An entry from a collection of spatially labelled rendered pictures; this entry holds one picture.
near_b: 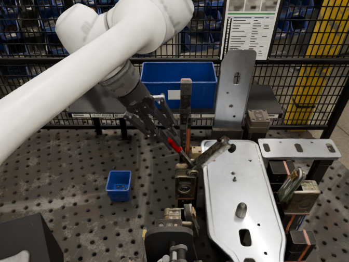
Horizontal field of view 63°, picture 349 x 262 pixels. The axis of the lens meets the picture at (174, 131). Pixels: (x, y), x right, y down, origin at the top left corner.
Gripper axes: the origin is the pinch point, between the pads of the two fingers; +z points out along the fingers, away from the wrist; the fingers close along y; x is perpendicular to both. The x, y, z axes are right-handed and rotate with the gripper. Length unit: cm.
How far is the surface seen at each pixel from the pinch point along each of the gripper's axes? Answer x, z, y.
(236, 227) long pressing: -17.5, 26.7, 7.1
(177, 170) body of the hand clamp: -0.2, 13.7, -5.3
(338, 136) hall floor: 128, 179, 67
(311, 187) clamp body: -6.4, 35.1, 30.1
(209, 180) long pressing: -0.3, 23.5, 1.5
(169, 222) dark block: -22.8, 6.6, -3.5
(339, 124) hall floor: 146, 184, 74
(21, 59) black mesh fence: 55, -31, -60
